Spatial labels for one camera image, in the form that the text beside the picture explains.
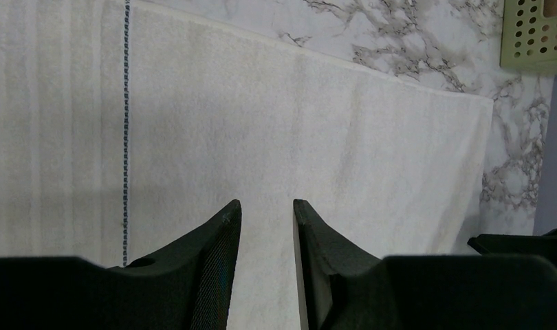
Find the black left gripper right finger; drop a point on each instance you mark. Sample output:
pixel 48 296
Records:
pixel 341 286

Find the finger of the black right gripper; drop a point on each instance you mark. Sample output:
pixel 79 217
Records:
pixel 544 245

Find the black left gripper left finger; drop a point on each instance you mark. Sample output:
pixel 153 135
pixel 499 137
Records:
pixel 186 284

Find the cream white towel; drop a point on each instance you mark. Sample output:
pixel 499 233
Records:
pixel 122 128

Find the green perforated plastic basket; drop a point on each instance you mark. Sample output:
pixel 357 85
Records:
pixel 529 36

